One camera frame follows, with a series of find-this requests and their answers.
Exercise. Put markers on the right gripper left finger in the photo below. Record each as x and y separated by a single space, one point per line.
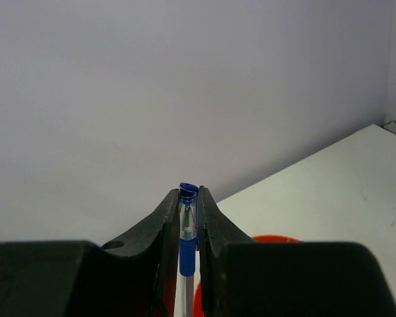
133 274

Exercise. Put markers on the orange round container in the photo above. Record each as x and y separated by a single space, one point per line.
194 284

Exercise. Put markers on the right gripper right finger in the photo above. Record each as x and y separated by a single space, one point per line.
242 277

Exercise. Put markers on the blue pen cap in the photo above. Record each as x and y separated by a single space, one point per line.
188 210

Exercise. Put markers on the blue gel pen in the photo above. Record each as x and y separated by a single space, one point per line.
187 252

